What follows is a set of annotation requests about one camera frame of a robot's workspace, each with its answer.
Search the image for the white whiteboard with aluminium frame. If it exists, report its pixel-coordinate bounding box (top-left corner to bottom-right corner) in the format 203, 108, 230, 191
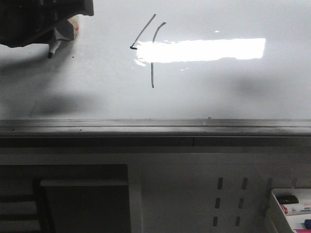
0, 0, 311, 148

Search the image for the white pegboard panel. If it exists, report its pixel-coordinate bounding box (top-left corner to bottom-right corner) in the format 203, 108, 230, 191
141, 153, 311, 233

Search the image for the white black-tipped whiteboard marker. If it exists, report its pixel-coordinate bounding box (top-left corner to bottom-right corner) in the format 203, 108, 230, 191
48, 15, 79, 59

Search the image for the dark shelf unit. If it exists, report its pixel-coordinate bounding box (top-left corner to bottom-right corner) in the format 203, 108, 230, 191
0, 165, 131, 233

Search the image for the black capped marker in tray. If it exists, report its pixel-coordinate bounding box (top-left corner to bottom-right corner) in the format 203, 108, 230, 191
276, 195, 299, 205

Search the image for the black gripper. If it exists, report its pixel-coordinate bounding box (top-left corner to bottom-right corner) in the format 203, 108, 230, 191
0, 0, 94, 48

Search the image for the pink marker in tray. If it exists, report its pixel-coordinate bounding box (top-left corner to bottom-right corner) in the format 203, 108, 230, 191
293, 229, 311, 233

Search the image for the white plastic marker tray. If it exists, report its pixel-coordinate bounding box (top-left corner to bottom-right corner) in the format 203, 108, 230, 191
265, 188, 311, 233

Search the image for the blue capped marker in tray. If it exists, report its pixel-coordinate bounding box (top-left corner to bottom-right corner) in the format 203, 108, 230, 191
304, 219, 311, 230

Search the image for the red white marker in tray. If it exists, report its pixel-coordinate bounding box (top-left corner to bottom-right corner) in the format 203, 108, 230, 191
280, 203, 311, 216

